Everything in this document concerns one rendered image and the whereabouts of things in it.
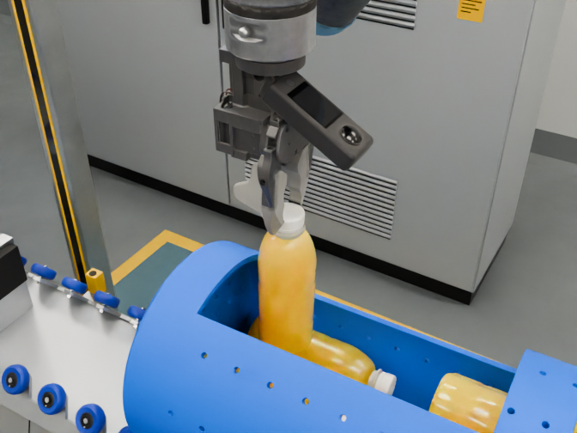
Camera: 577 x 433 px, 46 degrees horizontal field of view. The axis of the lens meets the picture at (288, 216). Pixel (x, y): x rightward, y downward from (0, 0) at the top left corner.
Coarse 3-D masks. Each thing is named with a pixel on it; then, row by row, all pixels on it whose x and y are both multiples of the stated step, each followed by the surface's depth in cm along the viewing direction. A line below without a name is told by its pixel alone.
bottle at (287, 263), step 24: (264, 240) 81; (288, 240) 79; (312, 240) 82; (264, 264) 81; (288, 264) 79; (312, 264) 81; (264, 288) 83; (288, 288) 81; (312, 288) 84; (264, 312) 85; (288, 312) 83; (312, 312) 86; (264, 336) 88; (288, 336) 86; (312, 336) 90
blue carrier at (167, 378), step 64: (192, 256) 84; (256, 256) 87; (192, 320) 77; (320, 320) 97; (384, 320) 91; (128, 384) 79; (192, 384) 75; (256, 384) 72; (320, 384) 70; (512, 384) 67; (576, 384) 68
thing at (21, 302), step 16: (0, 240) 111; (0, 256) 109; (16, 256) 111; (0, 272) 109; (16, 272) 113; (0, 288) 110; (16, 288) 116; (0, 304) 114; (16, 304) 117; (32, 304) 120; (0, 320) 115
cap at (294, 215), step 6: (288, 204) 80; (294, 204) 80; (288, 210) 79; (294, 210) 79; (300, 210) 79; (288, 216) 78; (294, 216) 78; (300, 216) 78; (288, 222) 77; (294, 222) 77; (300, 222) 78; (282, 228) 78; (288, 228) 78; (294, 228) 78; (300, 228) 79
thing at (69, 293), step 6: (30, 276) 127; (36, 276) 124; (36, 282) 122; (42, 282) 122; (48, 282) 123; (60, 288) 124; (66, 294) 120; (72, 294) 119; (78, 294) 125; (84, 300) 120; (90, 300) 121; (96, 306) 116; (102, 306) 116; (102, 312) 116; (108, 312) 116; (114, 312) 117; (126, 318) 118; (132, 318) 120; (138, 324) 113
